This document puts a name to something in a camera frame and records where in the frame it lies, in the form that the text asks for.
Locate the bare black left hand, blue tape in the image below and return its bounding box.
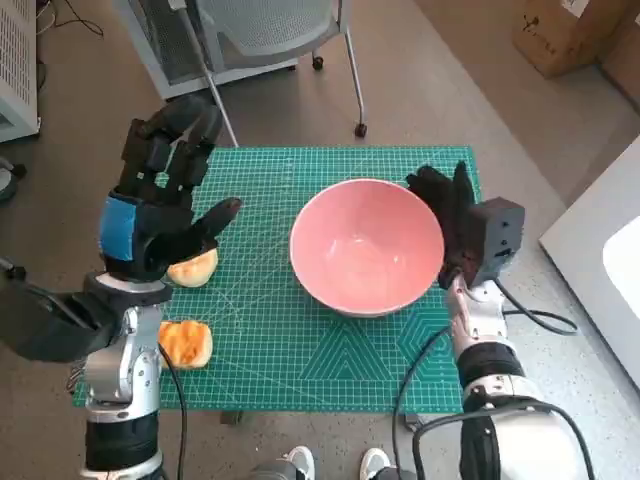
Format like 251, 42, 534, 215
98, 94, 244, 289

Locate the right hand in black glove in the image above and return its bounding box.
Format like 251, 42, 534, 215
404, 160, 489, 289

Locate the pale round bread bun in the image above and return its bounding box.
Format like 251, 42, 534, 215
166, 248, 220, 289

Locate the pink bowl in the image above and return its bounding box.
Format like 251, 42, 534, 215
289, 179, 446, 320

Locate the orange scored bread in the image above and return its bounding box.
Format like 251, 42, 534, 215
158, 320, 214, 370

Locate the white desk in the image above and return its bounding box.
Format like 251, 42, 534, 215
538, 134, 640, 391

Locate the black office chair base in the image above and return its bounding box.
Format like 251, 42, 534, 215
0, 154, 27, 204

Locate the green cutting mat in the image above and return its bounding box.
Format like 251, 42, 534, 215
67, 144, 484, 415

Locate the large plain cardboard box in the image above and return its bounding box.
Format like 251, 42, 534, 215
597, 9, 640, 136

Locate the cardboard box with label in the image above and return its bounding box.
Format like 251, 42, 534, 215
512, 0, 636, 79

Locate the white perforated cabinet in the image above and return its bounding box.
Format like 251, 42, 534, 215
0, 0, 41, 146

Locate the grey mesh chair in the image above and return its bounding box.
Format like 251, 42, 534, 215
192, 0, 369, 149

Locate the white shoe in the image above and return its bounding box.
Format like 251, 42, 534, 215
359, 447, 390, 480
282, 446, 316, 480

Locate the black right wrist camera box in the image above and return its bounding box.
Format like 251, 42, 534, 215
472, 197, 526, 286

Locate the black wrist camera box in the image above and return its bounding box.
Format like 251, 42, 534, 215
0, 279, 124, 361
472, 197, 526, 286

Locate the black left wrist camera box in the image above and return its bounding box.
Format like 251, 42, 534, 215
0, 279, 124, 361

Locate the black camera cable loop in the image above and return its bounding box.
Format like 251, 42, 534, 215
497, 279, 579, 335

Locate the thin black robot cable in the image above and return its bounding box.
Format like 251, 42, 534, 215
391, 327, 454, 480

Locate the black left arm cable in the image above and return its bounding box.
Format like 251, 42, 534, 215
158, 344, 189, 480

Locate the thick black cable loop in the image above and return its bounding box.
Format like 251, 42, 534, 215
412, 404, 599, 480

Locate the thin black floor cable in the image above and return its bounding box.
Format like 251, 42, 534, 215
37, 0, 105, 39

